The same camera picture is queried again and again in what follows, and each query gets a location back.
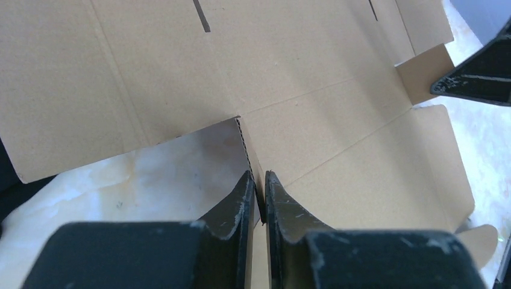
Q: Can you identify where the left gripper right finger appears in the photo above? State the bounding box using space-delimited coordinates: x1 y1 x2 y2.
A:
265 171 485 288

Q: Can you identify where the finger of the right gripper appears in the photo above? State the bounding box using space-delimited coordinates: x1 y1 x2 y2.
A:
430 20 510 107

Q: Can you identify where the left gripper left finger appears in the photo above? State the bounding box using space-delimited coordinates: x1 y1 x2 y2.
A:
22 172 255 288

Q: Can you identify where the brown cardboard box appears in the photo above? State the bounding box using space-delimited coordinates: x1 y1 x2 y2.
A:
1 1 497 288

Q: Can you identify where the black cloth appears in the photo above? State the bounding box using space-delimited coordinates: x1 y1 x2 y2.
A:
1 142 55 222

